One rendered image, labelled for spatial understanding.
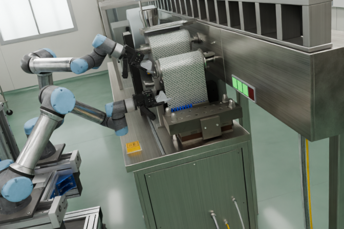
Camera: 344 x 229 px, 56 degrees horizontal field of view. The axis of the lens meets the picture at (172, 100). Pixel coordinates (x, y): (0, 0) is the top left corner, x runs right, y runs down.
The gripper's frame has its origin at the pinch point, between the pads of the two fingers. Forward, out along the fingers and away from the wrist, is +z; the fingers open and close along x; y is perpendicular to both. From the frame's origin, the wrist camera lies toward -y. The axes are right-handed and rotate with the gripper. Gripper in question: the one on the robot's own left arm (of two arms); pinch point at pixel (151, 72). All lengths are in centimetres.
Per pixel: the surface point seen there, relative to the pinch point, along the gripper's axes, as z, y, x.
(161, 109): 16.1, -16.7, -0.1
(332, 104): 33, 29, -92
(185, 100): 23.3, -4.4, -8.2
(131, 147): 4.9, -37.5, -21.1
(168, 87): 10.5, -1.7, -8.2
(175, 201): 37, -51, -33
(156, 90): 7.8, -7.7, -0.9
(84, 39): -22, -73, 548
